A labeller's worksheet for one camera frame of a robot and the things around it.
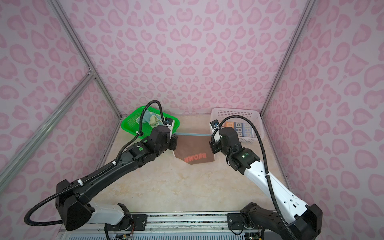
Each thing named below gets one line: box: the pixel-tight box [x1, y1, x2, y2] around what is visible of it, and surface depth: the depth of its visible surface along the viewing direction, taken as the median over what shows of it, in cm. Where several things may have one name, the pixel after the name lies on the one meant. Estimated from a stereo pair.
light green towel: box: [136, 110, 164, 128], surface depth 112 cm
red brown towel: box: [173, 136, 215, 165], surface depth 88 cm
